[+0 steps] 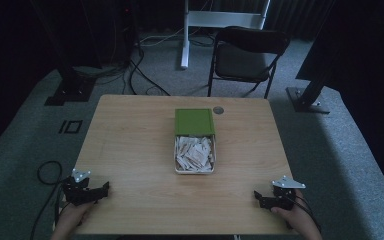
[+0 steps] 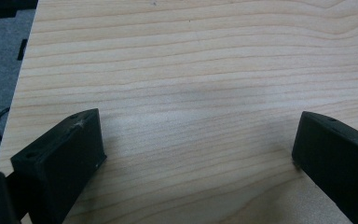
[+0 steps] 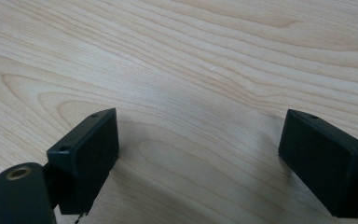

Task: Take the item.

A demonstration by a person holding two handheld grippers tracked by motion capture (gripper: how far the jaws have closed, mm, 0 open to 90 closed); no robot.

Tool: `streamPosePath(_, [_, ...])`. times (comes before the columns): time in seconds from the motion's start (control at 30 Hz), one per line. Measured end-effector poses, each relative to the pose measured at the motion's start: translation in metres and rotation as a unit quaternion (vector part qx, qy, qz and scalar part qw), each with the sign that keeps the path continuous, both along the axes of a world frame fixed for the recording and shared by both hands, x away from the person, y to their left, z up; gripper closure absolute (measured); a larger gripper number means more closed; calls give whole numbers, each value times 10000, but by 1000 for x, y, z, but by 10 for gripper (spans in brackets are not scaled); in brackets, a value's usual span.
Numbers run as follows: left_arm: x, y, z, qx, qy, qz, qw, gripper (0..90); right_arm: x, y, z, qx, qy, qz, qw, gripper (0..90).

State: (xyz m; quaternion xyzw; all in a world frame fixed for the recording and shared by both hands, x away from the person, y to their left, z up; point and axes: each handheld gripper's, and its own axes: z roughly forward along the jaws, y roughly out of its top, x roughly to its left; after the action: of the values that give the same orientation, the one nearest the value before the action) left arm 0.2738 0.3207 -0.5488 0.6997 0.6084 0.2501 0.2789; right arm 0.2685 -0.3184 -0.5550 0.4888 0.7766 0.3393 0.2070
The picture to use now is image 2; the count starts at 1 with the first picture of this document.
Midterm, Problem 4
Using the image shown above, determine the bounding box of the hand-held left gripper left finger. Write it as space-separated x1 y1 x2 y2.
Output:
10 107 108 224

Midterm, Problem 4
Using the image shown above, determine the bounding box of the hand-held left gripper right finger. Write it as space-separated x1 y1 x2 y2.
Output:
291 110 358 224

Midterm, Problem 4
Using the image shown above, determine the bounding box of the black floor mat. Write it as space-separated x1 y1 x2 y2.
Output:
0 0 39 21

